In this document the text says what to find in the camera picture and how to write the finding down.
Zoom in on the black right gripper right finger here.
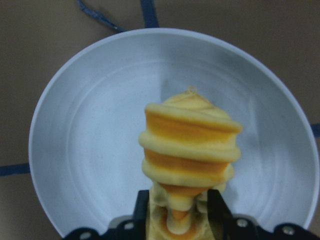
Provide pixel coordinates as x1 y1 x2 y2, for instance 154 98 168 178
207 189 233 240

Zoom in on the yellow orange croissant bread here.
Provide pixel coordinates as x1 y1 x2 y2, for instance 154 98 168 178
138 87 243 240

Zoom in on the light blue round plate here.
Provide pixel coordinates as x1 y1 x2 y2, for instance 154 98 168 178
28 28 320 236

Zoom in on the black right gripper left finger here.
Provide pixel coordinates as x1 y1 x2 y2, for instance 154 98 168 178
132 190 149 221

